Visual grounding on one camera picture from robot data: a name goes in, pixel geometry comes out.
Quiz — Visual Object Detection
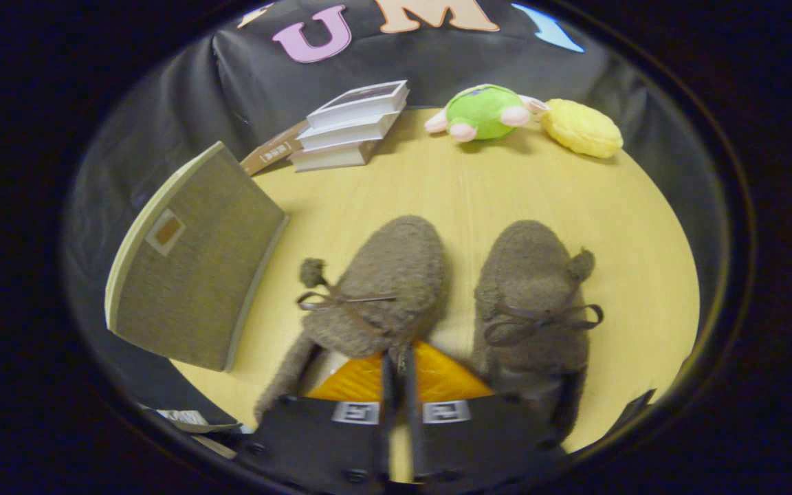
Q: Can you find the brown fuzzy shoe with bow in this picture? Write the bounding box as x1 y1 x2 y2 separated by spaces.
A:
472 220 604 442
253 214 450 424

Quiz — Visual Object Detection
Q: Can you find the grey book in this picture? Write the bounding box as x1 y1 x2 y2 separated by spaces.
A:
289 140 378 173

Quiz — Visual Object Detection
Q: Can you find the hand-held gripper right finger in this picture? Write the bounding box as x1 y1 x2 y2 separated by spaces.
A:
405 342 569 485

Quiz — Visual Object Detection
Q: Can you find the dark furniture piece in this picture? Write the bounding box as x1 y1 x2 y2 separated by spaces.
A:
606 388 657 435

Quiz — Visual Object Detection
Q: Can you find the beige fabric storage box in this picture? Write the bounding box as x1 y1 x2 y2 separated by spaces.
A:
105 141 290 372

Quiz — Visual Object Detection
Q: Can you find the black backdrop cloth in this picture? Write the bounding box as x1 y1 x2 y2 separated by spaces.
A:
63 0 723 430

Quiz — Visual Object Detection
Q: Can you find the brown book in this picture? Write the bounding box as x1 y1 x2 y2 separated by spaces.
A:
240 120 309 177

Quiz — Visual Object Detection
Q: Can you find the plain white book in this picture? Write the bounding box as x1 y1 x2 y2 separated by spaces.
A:
296 110 404 151

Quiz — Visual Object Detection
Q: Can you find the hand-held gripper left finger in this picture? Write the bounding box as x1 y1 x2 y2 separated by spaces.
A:
248 351 393 483

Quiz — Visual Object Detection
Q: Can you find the green plush toy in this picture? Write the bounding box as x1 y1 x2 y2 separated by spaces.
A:
425 84 549 143

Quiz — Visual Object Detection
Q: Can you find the white book with portrait cover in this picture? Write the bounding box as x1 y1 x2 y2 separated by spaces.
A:
307 80 410 129

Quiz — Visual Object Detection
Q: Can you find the yellow plush toy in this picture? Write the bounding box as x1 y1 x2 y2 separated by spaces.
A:
542 98 624 160

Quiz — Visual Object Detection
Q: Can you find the white printed paper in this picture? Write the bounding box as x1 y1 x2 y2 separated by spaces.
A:
152 408 212 430

